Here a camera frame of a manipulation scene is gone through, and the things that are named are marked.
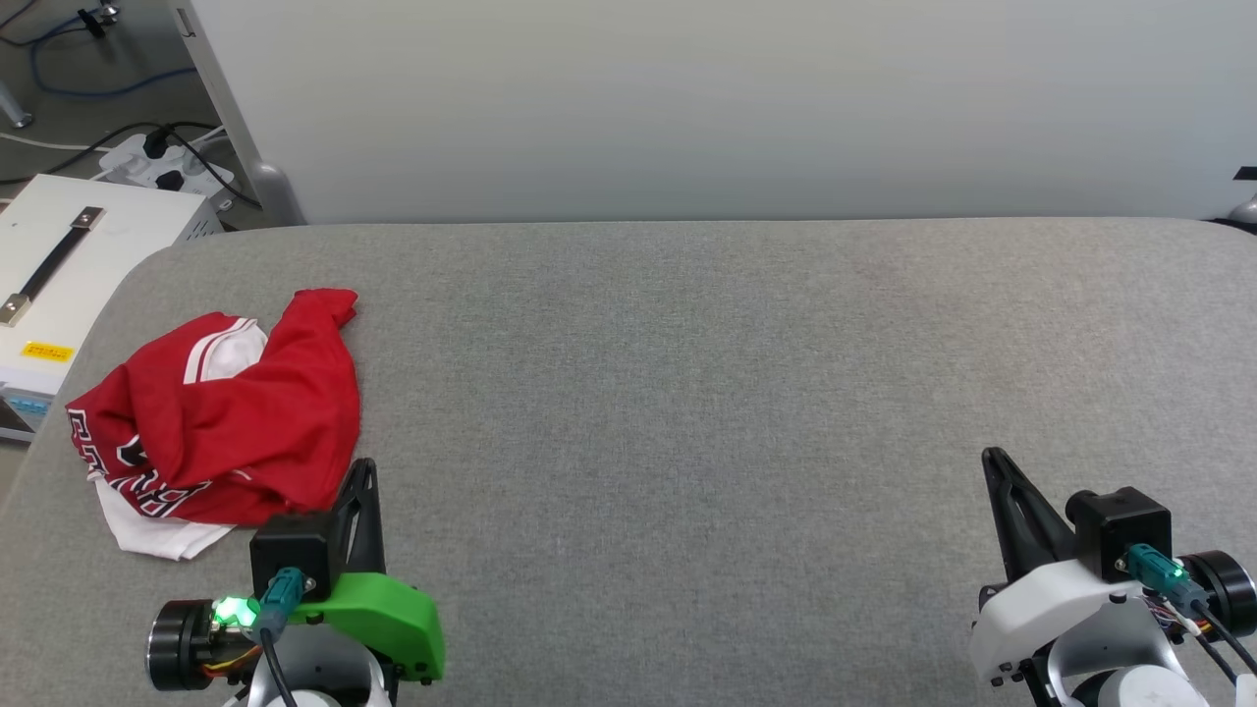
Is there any grey partition foot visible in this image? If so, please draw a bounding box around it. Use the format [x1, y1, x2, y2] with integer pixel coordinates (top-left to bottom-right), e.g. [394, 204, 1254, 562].
[244, 160, 307, 227]

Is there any black box handle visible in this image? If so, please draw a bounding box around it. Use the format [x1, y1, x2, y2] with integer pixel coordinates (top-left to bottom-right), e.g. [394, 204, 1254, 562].
[0, 206, 107, 327]

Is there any red and white jersey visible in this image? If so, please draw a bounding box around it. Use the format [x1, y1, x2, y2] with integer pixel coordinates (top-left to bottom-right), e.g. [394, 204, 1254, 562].
[66, 288, 362, 562]

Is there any white power strip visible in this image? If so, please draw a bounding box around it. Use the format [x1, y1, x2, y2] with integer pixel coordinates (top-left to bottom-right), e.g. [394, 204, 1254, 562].
[98, 133, 237, 212]

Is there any black cable teal connector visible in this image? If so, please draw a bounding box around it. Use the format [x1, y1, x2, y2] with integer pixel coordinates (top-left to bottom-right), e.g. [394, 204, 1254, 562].
[1124, 543, 1257, 679]
[257, 568, 307, 707]

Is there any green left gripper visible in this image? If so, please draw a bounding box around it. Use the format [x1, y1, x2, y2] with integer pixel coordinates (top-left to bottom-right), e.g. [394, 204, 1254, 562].
[285, 459, 446, 685]

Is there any black power cable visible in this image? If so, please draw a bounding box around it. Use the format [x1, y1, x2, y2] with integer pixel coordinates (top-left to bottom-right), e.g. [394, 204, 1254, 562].
[0, 120, 227, 188]
[162, 126, 263, 209]

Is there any white equipment box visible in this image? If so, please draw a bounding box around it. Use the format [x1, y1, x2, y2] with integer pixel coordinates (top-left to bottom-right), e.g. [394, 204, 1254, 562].
[0, 174, 225, 443]

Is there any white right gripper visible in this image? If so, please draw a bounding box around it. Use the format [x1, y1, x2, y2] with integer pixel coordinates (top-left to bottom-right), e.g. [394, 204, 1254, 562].
[967, 448, 1194, 688]

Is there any white cable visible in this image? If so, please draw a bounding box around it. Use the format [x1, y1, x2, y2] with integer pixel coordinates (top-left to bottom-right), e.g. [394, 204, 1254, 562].
[0, 131, 99, 153]

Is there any white partition panel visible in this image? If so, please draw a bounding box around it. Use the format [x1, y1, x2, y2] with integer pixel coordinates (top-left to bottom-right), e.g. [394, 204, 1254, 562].
[167, 0, 1257, 225]

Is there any blue cable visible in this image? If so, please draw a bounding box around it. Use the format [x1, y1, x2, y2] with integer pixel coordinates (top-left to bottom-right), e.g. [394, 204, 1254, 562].
[29, 20, 197, 99]

